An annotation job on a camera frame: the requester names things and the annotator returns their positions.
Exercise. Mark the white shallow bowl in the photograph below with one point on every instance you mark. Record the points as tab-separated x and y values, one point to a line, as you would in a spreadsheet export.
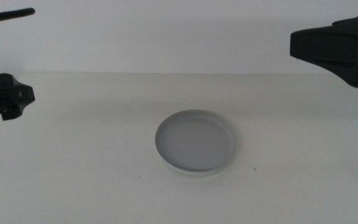
194	173

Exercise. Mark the grey shallow bowl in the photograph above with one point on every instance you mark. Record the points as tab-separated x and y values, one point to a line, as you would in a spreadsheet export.
194	143

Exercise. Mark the pale green shallow bowl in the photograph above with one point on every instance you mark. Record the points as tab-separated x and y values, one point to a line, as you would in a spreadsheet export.
194	175

